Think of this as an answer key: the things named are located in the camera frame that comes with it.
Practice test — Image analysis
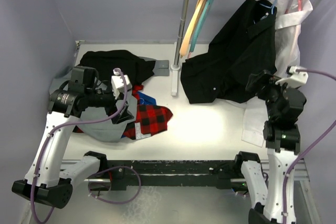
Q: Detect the light blue hanger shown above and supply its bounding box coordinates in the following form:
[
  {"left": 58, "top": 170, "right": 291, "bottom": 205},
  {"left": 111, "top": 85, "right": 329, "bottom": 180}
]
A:
[{"left": 259, "top": 0, "right": 278, "bottom": 15}]

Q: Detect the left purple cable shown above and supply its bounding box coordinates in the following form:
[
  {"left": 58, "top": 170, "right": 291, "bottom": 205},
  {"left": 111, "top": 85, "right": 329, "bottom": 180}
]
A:
[{"left": 30, "top": 68, "right": 142, "bottom": 223}]

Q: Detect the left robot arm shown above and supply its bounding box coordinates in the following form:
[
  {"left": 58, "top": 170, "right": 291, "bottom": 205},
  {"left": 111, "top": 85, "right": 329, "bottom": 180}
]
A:
[{"left": 12, "top": 66, "right": 132, "bottom": 209}]

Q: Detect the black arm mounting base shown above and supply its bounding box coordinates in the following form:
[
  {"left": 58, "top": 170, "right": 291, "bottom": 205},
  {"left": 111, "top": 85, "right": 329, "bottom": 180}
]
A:
[{"left": 88, "top": 160, "right": 246, "bottom": 190}]

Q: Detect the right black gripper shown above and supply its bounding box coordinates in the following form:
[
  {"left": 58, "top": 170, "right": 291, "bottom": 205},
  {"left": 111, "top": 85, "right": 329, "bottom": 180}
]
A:
[{"left": 246, "top": 70, "right": 296, "bottom": 120}]

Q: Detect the aluminium frame rail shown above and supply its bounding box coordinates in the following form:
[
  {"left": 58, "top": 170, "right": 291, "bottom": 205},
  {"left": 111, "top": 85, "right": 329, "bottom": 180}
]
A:
[{"left": 57, "top": 157, "right": 308, "bottom": 180}]

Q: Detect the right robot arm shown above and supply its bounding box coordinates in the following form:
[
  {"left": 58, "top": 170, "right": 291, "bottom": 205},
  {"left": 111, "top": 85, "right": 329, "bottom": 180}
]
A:
[{"left": 233, "top": 66, "right": 308, "bottom": 223}]

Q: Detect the orange hanger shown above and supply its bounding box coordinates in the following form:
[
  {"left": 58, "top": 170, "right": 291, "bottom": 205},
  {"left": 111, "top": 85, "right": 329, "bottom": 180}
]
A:
[{"left": 180, "top": 0, "right": 204, "bottom": 58}]

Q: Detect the grey shirt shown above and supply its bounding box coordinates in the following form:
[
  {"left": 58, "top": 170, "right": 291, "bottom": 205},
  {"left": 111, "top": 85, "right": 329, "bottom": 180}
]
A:
[{"left": 77, "top": 90, "right": 137, "bottom": 143}]

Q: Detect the white hanging shirt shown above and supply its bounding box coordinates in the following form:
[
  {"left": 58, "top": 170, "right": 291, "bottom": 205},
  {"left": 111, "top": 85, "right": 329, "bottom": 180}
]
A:
[{"left": 230, "top": 0, "right": 313, "bottom": 147}]

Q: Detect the black button shirt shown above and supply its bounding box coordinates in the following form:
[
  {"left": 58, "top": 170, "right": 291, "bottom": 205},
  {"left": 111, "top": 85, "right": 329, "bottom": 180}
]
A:
[{"left": 181, "top": 0, "right": 277, "bottom": 104}]

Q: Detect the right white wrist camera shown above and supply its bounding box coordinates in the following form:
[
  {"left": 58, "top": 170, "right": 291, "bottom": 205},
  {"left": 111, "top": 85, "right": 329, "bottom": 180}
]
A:
[{"left": 275, "top": 66, "right": 309, "bottom": 88}]

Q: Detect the red black plaid shirt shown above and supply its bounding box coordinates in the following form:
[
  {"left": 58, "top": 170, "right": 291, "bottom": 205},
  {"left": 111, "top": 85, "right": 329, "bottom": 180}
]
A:
[{"left": 73, "top": 85, "right": 173, "bottom": 140}]

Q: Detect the teal hanger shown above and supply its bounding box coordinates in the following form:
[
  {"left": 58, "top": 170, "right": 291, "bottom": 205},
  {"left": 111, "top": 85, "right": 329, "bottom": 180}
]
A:
[{"left": 188, "top": 0, "right": 214, "bottom": 57}]

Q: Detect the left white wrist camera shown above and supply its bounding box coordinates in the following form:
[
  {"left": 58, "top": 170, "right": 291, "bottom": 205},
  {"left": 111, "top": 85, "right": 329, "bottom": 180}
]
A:
[{"left": 111, "top": 68, "right": 132, "bottom": 99}]

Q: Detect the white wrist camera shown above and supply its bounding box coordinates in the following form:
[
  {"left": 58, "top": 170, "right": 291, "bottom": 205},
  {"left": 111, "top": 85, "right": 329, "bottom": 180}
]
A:
[
  {"left": 111, "top": 68, "right": 132, "bottom": 99},
  {"left": 275, "top": 66, "right": 309, "bottom": 88}
]

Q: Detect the blue garment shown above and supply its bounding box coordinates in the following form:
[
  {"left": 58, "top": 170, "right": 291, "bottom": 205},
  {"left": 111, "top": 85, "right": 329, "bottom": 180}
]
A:
[{"left": 138, "top": 92, "right": 156, "bottom": 105}]

